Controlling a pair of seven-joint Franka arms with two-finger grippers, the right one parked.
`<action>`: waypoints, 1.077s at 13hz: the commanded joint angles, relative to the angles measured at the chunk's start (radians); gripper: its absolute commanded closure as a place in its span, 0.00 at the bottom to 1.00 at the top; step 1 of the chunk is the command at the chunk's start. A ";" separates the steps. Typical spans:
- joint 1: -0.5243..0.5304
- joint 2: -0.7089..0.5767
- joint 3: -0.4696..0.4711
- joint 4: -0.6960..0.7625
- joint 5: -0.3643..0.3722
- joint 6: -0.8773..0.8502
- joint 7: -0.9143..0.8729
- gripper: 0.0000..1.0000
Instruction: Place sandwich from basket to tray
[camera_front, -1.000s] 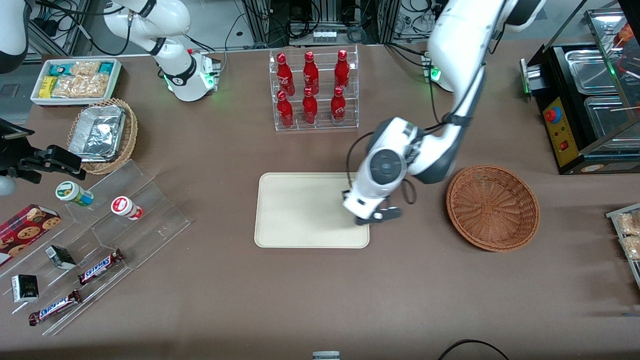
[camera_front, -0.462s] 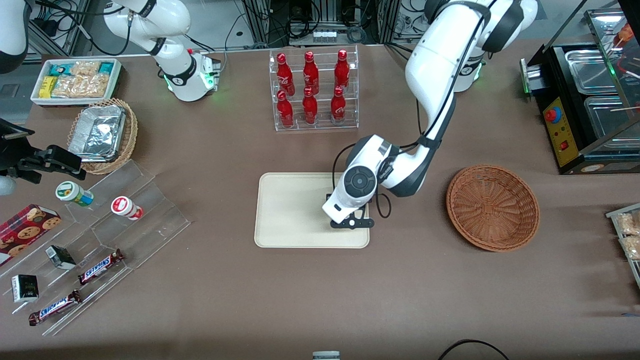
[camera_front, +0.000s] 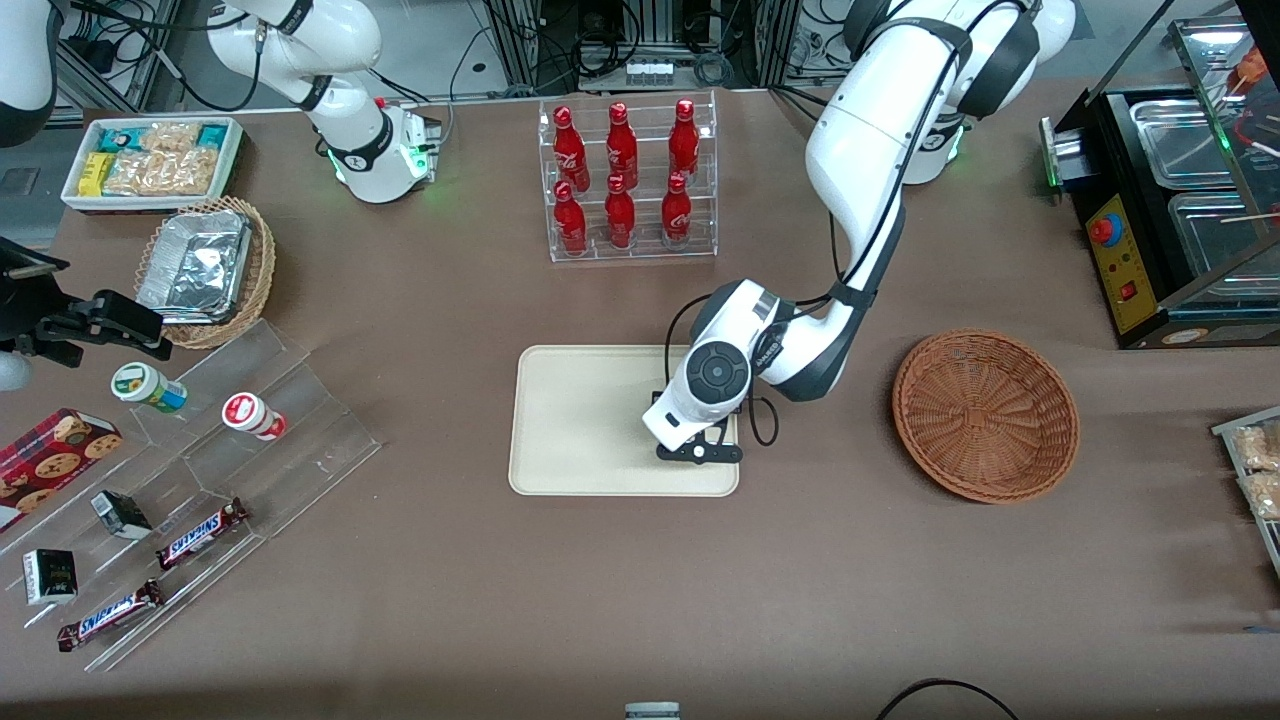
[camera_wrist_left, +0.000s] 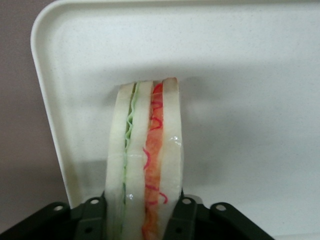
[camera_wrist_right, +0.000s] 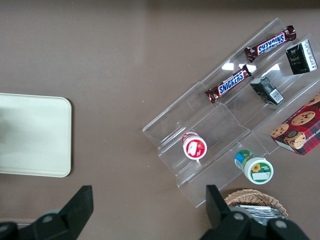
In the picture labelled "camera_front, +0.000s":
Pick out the clear acrylic bottle rack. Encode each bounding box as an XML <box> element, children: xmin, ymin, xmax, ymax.
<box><xmin>538</xmin><ymin>90</ymin><xmax>719</xmax><ymax>264</ymax></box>

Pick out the black right wrist bracket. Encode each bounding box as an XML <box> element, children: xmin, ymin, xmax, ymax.
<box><xmin>0</xmin><ymin>238</ymin><xmax>72</xmax><ymax>284</ymax></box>

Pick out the snickers chocolate bar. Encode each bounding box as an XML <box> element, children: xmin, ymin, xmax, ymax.
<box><xmin>156</xmin><ymin>497</ymin><xmax>249</xmax><ymax>572</ymax></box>
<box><xmin>57</xmin><ymin>579</ymin><xmax>164</xmax><ymax>653</ymax></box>

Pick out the green lidded yogurt cup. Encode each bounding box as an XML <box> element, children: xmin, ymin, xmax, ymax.
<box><xmin>111</xmin><ymin>362</ymin><xmax>188</xmax><ymax>414</ymax></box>

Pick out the black food warmer cabinet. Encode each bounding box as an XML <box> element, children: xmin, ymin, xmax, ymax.
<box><xmin>1040</xmin><ymin>0</ymin><xmax>1280</xmax><ymax>350</ymax></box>

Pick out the aluminium foil container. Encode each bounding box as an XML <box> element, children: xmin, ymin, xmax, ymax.
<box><xmin>137</xmin><ymin>210</ymin><xmax>253</xmax><ymax>325</ymax></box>

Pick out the brown wicker basket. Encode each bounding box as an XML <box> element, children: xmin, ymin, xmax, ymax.
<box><xmin>892</xmin><ymin>329</ymin><xmax>1081</xmax><ymax>504</ymax></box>

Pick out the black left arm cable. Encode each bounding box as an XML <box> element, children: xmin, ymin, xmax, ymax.
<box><xmin>665</xmin><ymin>0</ymin><xmax>1011</xmax><ymax>448</ymax></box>

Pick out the clear cracker packet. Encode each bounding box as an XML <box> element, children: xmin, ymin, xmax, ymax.
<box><xmin>1232</xmin><ymin>423</ymin><xmax>1280</xmax><ymax>472</ymax></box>
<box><xmin>1240</xmin><ymin>472</ymin><xmax>1280</xmax><ymax>521</ymax></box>

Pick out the red cola bottle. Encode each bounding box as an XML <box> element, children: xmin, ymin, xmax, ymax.
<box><xmin>606</xmin><ymin>102</ymin><xmax>639</xmax><ymax>189</ymax></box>
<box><xmin>668</xmin><ymin>98</ymin><xmax>701</xmax><ymax>181</ymax></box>
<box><xmin>553</xmin><ymin>180</ymin><xmax>589</xmax><ymax>257</ymax></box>
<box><xmin>661</xmin><ymin>172</ymin><xmax>694</xmax><ymax>249</ymax></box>
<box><xmin>604</xmin><ymin>175</ymin><xmax>637</xmax><ymax>251</ymax></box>
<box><xmin>553</xmin><ymin>106</ymin><xmax>590</xmax><ymax>191</ymax></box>

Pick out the white snack bin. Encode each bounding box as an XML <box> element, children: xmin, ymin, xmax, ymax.
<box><xmin>61</xmin><ymin>116</ymin><xmax>245</xmax><ymax>214</ymax></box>

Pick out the clear rice cracker bag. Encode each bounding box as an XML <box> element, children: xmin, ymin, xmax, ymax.
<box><xmin>140</xmin><ymin>122</ymin><xmax>202</xmax><ymax>154</ymax></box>
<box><xmin>104</xmin><ymin>148</ymin><xmax>219</xmax><ymax>197</ymax></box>

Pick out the cream plastic tray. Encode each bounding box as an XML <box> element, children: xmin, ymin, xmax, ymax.
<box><xmin>508</xmin><ymin>345</ymin><xmax>740</xmax><ymax>498</ymax></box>

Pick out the clear acrylic step display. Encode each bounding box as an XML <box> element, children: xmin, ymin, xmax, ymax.
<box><xmin>0</xmin><ymin>318</ymin><xmax>382</xmax><ymax>673</ymax></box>

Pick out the black table cable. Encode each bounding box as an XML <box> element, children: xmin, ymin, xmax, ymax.
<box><xmin>877</xmin><ymin>678</ymin><xmax>1019</xmax><ymax>720</ymax></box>

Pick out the light wicker basket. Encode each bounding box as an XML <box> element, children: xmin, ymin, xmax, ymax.
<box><xmin>135</xmin><ymin>196</ymin><xmax>277</xmax><ymax>350</ymax></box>

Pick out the red lidded yogurt cup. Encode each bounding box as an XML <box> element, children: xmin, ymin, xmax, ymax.
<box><xmin>222</xmin><ymin>392</ymin><xmax>287</xmax><ymax>442</ymax></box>

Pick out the grey snack tray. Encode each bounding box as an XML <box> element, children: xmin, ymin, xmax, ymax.
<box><xmin>1212</xmin><ymin>405</ymin><xmax>1280</xmax><ymax>581</ymax></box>

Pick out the red plaid cookie box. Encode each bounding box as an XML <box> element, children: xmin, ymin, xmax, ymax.
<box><xmin>0</xmin><ymin>407</ymin><xmax>124</xmax><ymax>534</ymax></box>

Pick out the small black carton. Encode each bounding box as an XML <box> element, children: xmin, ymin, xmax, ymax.
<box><xmin>23</xmin><ymin>549</ymin><xmax>78</xmax><ymax>606</ymax></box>
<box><xmin>90</xmin><ymin>490</ymin><xmax>153</xmax><ymax>541</ymax></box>

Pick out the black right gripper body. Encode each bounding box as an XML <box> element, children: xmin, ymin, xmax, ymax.
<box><xmin>0</xmin><ymin>285</ymin><xmax>101</xmax><ymax>366</ymax></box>

